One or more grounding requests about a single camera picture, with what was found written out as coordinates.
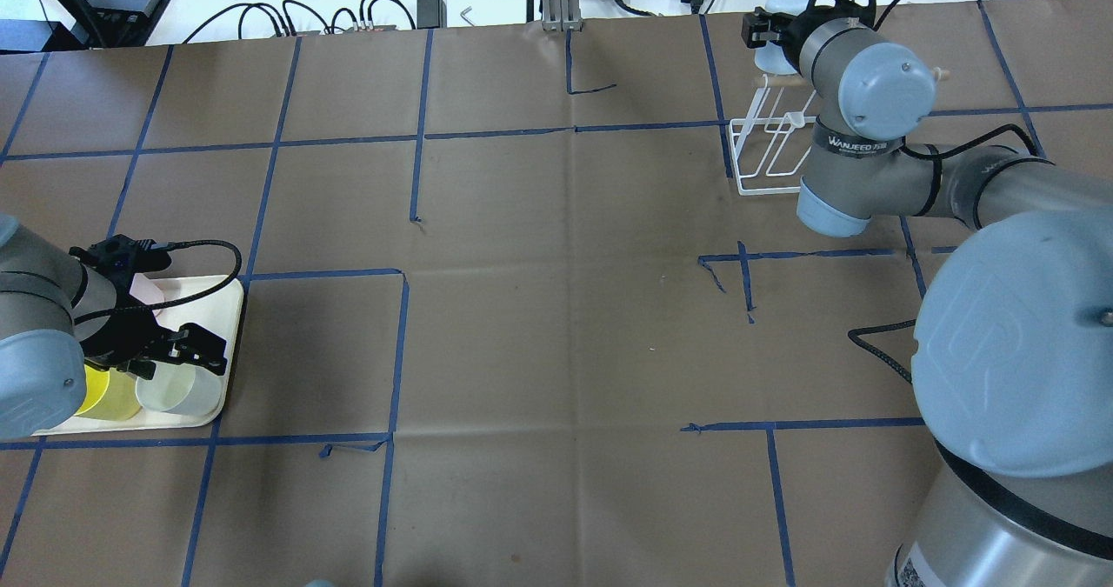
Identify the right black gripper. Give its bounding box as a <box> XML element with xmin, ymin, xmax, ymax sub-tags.
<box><xmin>741</xmin><ymin>9</ymin><xmax>823</xmax><ymax>53</ymax></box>

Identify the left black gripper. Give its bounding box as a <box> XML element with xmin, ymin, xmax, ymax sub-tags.
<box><xmin>69</xmin><ymin>235</ymin><xmax>228</xmax><ymax>376</ymax></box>

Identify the white plastic cup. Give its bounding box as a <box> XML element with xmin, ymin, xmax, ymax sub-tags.
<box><xmin>136</xmin><ymin>363</ymin><xmax>225</xmax><ymax>415</ymax></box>

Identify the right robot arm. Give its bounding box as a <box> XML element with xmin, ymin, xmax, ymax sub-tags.
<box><xmin>741</xmin><ymin>4</ymin><xmax>1112</xmax><ymax>586</ymax></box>

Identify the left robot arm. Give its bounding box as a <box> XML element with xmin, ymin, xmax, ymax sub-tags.
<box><xmin>1</xmin><ymin>215</ymin><xmax>243</xmax><ymax>439</ymax></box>

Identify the pink plastic cup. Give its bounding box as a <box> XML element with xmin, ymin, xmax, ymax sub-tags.
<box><xmin>129</xmin><ymin>273</ymin><xmax>166</xmax><ymax>305</ymax></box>

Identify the yellow plastic cup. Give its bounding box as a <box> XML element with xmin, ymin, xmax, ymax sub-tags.
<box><xmin>75</xmin><ymin>365</ymin><xmax>142</xmax><ymax>422</ymax></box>

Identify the cream plastic tray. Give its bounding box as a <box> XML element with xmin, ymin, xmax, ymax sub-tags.
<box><xmin>39</xmin><ymin>282</ymin><xmax>245</xmax><ymax>436</ymax></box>

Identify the black power adapter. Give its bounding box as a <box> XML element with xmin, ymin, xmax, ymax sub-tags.
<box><xmin>415</xmin><ymin>0</ymin><xmax>449</xmax><ymax>29</ymax></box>

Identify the brown paper table cover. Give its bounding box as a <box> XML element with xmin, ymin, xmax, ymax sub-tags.
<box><xmin>0</xmin><ymin>0</ymin><xmax>1113</xmax><ymax>587</ymax></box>

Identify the white wire cup rack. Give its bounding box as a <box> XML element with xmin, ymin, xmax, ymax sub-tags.
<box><xmin>728</xmin><ymin>65</ymin><xmax>949</xmax><ymax>197</ymax></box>

